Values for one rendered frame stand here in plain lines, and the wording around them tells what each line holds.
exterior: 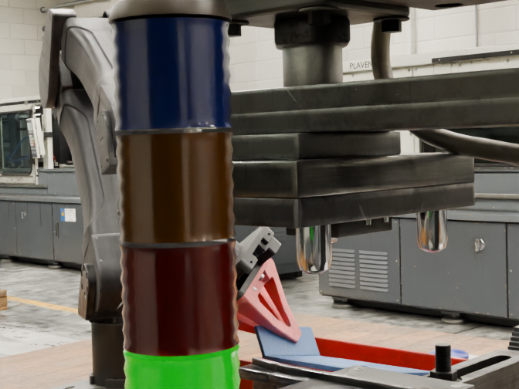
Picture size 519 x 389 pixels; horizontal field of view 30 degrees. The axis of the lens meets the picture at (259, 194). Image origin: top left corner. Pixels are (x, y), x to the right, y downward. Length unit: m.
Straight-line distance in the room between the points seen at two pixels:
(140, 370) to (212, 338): 0.02
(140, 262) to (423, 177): 0.33
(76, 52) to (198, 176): 0.75
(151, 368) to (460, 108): 0.24
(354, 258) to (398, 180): 5.95
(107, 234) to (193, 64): 0.69
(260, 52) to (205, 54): 9.70
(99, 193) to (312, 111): 0.49
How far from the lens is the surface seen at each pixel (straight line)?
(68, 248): 9.28
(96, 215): 0.99
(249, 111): 0.58
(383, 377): 0.69
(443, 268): 6.09
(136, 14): 0.30
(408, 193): 0.59
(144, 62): 0.30
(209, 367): 0.30
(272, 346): 0.88
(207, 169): 0.30
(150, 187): 0.30
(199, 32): 0.30
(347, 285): 6.60
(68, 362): 1.17
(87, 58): 1.00
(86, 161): 1.03
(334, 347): 0.94
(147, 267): 0.30
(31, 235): 9.84
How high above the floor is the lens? 1.15
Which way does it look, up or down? 3 degrees down
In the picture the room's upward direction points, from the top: 2 degrees counter-clockwise
